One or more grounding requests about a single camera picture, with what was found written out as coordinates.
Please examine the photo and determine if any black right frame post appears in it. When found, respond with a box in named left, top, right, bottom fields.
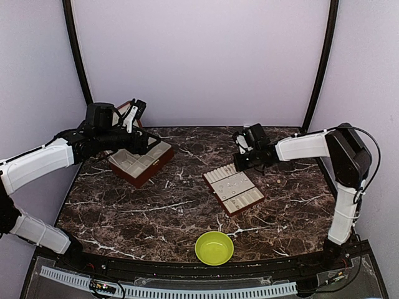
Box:
left=301, top=0, right=339, bottom=132

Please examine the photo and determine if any brown ring earring tray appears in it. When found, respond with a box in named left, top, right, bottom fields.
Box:
left=203, top=163, right=265, bottom=217

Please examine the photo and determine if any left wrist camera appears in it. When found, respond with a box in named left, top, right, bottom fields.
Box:
left=122, top=99, right=147, bottom=133

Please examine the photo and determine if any black left frame post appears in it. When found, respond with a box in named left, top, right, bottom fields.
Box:
left=62, top=0, right=94, bottom=105

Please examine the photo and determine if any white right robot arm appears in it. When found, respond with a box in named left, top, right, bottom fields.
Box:
left=233, top=123, right=377, bottom=270

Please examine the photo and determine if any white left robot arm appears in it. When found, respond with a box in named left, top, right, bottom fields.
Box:
left=1, top=99, right=160, bottom=272

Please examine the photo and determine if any green bowl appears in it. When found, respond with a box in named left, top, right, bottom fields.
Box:
left=195, top=231, right=234, bottom=266

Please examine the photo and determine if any white slotted cable duct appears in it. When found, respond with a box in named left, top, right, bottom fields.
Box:
left=39, top=266, right=297, bottom=298

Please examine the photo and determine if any black frame post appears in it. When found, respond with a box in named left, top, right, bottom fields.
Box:
left=62, top=0, right=94, bottom=105
left=301, top=0, right=339, bottom=132

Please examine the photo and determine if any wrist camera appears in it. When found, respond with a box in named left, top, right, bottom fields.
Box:
left=122, top=99, right=147, bottom=133
left=233, top=132, right=253, bottom=154

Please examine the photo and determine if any brown wooden jewelry box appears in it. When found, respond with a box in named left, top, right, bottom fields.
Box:
left=107, top=100, right=175, bottom=189

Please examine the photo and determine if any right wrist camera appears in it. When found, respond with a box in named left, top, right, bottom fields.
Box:
left=233, top=132, right=253, bottom=154

